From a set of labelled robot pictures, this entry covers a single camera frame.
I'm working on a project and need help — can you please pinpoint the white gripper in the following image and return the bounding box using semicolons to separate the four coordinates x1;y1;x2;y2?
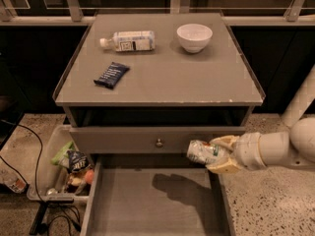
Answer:
207;133;266;174

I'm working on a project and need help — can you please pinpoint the crushed 7up can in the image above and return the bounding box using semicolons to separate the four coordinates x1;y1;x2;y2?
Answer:
187;140;229;165

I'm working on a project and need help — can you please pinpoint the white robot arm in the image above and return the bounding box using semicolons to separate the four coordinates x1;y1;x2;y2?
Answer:
207;65;315;174

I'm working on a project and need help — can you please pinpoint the closed top grey drawer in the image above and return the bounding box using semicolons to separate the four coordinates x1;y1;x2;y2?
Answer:
70;127;245;154

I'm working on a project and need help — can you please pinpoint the round metal drawer knob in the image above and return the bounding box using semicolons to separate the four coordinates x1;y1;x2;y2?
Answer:
156;139;163;148

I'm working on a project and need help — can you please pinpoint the open middle grey drawer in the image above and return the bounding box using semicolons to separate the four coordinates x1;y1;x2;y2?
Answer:
80;162;231;236

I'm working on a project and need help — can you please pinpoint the grey drawer cabinet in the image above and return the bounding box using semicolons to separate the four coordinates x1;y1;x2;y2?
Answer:
52;12;266;169

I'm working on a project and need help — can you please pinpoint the white ceramic bowl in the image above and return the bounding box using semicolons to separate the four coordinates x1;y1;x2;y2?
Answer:
176;24;213;53

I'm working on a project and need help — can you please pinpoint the dark blue snack bar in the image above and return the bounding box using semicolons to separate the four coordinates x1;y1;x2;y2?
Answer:
94;62;130;89

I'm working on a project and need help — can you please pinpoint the red apple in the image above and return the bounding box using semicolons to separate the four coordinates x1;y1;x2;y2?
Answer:
85;169;95;185

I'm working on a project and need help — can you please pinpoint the dark blue chip bag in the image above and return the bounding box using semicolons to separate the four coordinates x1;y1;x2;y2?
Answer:
67;150;90;172

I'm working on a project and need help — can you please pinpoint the clear plastic water bottle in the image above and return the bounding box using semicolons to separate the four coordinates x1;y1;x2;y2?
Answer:
99;30;156;52

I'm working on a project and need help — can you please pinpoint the metal window railing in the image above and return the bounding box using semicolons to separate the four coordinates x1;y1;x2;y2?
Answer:
0;0;315;26

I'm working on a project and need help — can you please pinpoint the clear plastic storage bin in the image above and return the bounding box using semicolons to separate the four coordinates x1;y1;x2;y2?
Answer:
27;125;92;202

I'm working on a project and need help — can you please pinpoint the green snack bag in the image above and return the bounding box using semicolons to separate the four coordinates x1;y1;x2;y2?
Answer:
50;142;74;168

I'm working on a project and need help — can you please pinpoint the black device on floor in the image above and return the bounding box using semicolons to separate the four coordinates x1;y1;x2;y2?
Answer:
29;199;74;236

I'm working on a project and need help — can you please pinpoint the plastic bottle on floor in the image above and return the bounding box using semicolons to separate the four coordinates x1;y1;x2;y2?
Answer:
0;169;27;194

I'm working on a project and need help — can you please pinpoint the black power cable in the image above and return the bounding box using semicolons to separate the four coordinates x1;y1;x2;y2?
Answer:
0;119;82;236

